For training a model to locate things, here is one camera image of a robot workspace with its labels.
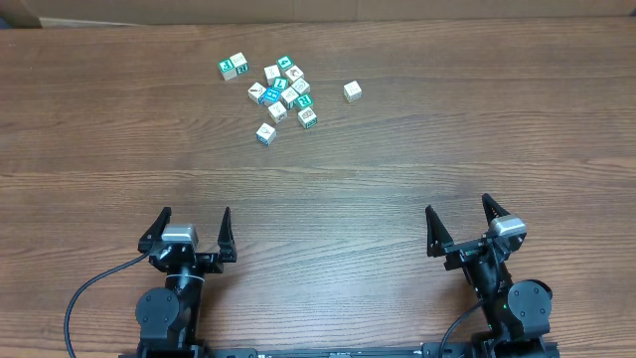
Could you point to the green letter wooden block centre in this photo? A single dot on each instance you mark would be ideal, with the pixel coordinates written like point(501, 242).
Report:
point(280, 83)

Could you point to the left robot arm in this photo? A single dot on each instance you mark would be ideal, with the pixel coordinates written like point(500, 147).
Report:
point(168, 315)

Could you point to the green-top wooden block right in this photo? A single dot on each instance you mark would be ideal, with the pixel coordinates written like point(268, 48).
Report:
point(304, 101)

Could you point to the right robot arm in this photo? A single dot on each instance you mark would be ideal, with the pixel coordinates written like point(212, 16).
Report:
point(517, 313)

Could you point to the wooden block brown picture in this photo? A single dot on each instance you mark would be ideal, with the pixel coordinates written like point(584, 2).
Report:
point(301, 87)

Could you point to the plain wooden block centre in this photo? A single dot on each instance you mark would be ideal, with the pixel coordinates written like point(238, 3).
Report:
point(288, 97)

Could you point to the wooden block animal picture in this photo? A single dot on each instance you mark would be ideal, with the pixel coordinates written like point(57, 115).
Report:
point(294, 73)

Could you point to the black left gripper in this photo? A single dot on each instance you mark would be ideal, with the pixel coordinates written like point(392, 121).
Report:
point(214, 261)

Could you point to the blue-top wooden block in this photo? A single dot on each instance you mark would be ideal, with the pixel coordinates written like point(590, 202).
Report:
point(271, 96)

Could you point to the plain wooden block green side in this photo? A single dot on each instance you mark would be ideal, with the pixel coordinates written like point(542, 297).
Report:
point(240, 63)

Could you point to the plain wooden block upper middle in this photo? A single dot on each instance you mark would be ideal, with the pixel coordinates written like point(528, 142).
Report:
point(271, 74)

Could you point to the wooden block green edge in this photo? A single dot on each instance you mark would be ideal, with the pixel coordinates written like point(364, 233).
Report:
point(307, 117)

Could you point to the green-top wooden block far left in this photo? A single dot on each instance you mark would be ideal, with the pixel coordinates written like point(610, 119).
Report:
point(227, 69)

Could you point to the green-top wooden block upper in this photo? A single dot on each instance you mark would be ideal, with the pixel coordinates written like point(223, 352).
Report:
point(284, 63)

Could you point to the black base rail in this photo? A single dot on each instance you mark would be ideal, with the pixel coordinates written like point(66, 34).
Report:
point(426, 350)

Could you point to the green-top wooden block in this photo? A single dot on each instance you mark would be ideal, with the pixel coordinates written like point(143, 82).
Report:
point(304, 101)
point(284, 63)
point(227, 69)

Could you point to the wooden block pencil picture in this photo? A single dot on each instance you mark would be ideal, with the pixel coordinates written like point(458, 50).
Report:
point(256, 93)

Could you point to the brown cardboard backdrop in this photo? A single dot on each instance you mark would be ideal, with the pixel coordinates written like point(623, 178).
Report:
point(35, 13)

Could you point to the lone plain wooden block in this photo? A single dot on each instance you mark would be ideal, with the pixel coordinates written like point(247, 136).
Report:
point(352, 91)

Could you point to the plain wooden block lower middle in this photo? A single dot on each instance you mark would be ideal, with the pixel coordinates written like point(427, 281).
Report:
point(277, 111)

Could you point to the wooden block blue edge lowest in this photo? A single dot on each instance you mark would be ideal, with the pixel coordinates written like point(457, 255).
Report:
point(266, 133)

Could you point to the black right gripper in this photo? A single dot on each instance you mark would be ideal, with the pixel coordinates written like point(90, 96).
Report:
point(440, 240)

